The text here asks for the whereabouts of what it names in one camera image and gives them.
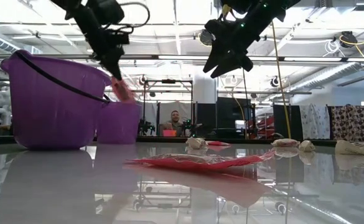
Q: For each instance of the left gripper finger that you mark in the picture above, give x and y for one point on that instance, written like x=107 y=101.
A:
x=110 y=63
x=118 y=62

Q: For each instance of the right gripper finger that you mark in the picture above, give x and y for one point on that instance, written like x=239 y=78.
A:
x=234 y=63
x=214 y=60

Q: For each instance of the pink candy pack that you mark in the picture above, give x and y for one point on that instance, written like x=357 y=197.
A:
x=200 y=163
x=122 y=90
x=217 y=143

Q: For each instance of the black background robot arm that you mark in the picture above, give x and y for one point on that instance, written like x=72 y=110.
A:
x=146 y=127
x=189 y=126

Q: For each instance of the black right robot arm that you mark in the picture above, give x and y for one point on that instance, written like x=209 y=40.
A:
x=275 y=7

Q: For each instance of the purple halloween bucket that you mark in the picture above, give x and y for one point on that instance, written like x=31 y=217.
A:
x=54 y=109
x=119 y=124

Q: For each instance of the white pillar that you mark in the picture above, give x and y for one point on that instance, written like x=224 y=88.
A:
x=205 y=90

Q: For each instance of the long ceiling light bar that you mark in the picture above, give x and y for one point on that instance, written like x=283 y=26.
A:
x=175 y=57

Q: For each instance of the white curtain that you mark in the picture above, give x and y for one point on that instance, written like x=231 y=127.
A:
x=152 y=109

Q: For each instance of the red metal rack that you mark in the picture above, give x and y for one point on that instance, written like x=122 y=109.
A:
x=265 y=124

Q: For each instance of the person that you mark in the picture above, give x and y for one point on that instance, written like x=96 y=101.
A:
x=175 y=118

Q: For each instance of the black curtain panel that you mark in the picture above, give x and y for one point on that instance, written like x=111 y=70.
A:
x=281 y=121

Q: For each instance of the pink bucket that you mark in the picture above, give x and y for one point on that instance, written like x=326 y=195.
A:
x=169 y=133

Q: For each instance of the white floral cloth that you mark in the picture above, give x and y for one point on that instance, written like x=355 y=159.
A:
x=314 y=121

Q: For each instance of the white humanoid robot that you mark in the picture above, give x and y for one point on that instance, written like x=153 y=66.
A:
x=2 y=105

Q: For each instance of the brown circle patterned cloth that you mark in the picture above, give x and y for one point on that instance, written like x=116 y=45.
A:
x=352 y=123

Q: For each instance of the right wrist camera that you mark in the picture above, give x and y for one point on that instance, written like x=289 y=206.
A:
x=217 y=29

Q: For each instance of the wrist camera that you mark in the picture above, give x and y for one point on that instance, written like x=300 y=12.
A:
x=217 y=29
x=105 y=11

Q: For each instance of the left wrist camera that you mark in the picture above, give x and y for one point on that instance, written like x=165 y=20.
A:
x=105 y=11

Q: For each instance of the black metal frame rig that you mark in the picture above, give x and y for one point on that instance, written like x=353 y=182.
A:
x=168 y=81

